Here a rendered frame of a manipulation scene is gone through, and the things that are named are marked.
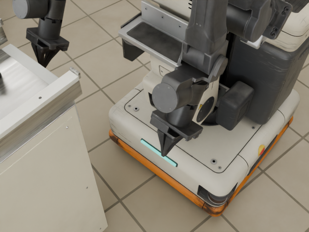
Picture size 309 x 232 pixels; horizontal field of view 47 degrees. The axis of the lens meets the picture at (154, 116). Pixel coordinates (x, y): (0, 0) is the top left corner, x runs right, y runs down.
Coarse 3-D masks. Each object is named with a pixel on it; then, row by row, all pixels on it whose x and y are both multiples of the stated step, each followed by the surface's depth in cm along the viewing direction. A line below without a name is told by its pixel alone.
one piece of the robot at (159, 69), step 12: (156, 0) 100; (168, 0) 96; (180, 0) 93; (180, 12) 97; (156, 60) 117; (156, 72) 123; (168, 72) 117; (144, 84) 124; (156, 84) 122; (216, 84) 120; (204, 96) 117; (216, 96) 127; (204, 108) 122; (192, 120) 121
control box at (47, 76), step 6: (6, 48) 94; (12, 48) 94; (12, 54) 92; (18, 54) 92; (24, 54) 92; (18, 60) 91; (24, 60) 91; (30, 60) 91; (30, 66) 90; (36, 66) 90; (42, 66) 90; (36, 72) 88; (42, 72) 88; (48, 72) 88; (42, 78) 87; (48, 78) 87; (54, 78) 87
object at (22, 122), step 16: (64, 80) 78; (48, 96) 76; (64, 96) 79; (16, 112) 73; (32, 112) 74; (48, 112) 78; (0, 128) 70; (16, 128) 72; (32, 128) 76; (0, 144) 71; (16, 144) 75
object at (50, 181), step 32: (0, 64) 90; (0, 96) 83; (32, 96) 83; (64, 128) 84; (0, 160) 73; (32, 160) 80; (64, 160) 91; (0, 192) 77; (32, 192) 87; (64, 192) 100; (96, 192) 116; (0, 224) 84; (32, 224) 95; (64, 224) 110; (96, 224) 130
